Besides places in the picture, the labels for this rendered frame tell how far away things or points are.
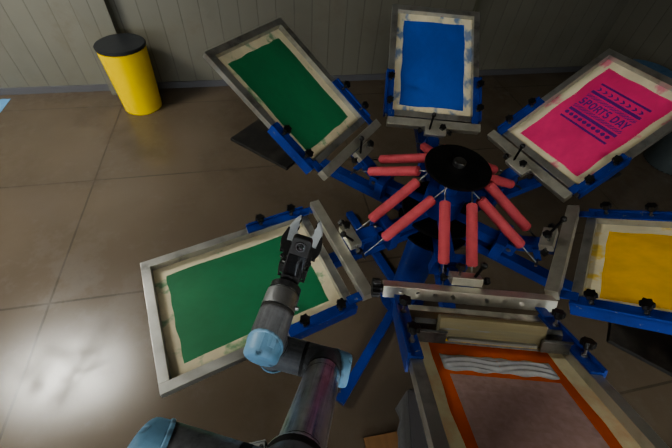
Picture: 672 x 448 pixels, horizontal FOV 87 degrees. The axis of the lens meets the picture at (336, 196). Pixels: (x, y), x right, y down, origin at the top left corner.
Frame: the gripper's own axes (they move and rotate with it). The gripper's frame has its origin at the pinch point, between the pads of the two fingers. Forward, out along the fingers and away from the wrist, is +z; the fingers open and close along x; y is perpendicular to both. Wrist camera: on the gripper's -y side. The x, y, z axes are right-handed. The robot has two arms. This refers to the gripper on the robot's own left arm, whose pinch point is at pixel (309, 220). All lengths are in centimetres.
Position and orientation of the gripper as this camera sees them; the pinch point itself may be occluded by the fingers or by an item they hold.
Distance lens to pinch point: 92.9
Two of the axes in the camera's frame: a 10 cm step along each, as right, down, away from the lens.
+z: 2.3, -7.1, 6.7
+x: 9.5, 3.0, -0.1
